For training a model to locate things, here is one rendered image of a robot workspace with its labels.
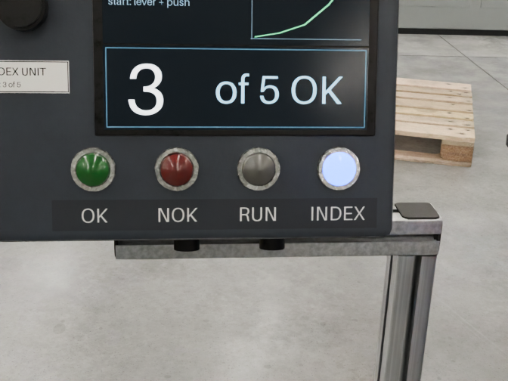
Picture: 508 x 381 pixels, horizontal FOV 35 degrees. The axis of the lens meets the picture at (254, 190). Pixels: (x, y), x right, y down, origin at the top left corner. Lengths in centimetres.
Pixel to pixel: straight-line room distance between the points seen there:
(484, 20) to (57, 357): 526
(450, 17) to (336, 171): 636
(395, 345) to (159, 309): 192
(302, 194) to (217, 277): 220
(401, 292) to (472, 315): 201
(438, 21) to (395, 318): 624
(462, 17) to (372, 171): 638
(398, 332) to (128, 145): 27
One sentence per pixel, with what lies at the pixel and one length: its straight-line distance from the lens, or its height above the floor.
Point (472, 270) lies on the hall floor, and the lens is 290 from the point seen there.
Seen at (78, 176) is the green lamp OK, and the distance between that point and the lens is 49.
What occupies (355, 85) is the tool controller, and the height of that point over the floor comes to 117.
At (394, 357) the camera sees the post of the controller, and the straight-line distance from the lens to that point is 65.
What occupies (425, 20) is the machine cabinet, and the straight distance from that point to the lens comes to 680.
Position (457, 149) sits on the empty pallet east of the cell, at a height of 8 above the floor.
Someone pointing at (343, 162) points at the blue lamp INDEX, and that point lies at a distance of 50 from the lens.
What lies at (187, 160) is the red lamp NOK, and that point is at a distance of 49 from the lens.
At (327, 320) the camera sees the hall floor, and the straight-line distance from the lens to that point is 250.
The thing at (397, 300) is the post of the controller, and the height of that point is 99.
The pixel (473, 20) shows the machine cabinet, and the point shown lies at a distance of 691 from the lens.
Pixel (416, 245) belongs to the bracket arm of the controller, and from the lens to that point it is 61.
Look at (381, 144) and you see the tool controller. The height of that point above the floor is 113.
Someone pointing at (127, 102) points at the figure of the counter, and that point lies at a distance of 49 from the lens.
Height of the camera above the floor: 129
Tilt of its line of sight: 22 degrees down
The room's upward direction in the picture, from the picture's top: 2 degrees clockwise
